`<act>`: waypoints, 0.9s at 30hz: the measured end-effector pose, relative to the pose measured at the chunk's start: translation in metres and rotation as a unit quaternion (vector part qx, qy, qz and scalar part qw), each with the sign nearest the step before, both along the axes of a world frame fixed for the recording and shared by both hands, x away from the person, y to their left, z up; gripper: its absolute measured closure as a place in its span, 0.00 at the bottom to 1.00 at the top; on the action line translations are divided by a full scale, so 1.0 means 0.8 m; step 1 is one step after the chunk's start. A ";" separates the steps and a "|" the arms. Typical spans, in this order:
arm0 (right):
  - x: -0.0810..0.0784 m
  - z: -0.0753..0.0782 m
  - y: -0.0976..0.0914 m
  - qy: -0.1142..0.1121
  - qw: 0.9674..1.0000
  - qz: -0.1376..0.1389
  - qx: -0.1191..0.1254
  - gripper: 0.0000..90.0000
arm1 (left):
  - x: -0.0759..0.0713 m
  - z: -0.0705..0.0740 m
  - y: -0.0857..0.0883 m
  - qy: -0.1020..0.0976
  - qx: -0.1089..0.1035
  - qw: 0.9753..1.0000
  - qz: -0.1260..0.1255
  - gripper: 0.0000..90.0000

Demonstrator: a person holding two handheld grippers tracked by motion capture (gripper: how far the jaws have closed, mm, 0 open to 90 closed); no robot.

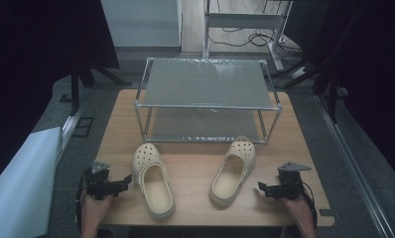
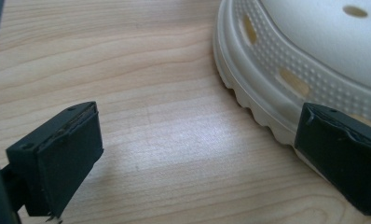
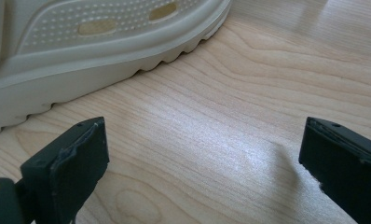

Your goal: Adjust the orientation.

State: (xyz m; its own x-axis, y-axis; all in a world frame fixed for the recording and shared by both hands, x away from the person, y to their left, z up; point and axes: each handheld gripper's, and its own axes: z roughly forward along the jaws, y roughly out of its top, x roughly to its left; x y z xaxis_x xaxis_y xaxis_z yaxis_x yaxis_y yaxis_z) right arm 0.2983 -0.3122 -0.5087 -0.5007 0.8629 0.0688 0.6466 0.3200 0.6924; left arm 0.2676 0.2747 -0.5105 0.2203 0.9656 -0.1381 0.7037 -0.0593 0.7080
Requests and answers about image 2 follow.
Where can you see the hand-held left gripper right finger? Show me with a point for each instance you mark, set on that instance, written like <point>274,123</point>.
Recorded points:
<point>342,149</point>

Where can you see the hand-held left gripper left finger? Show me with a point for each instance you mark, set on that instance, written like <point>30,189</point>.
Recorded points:
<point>65,158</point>

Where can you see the cream clog shoe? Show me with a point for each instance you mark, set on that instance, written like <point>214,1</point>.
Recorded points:
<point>298,46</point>

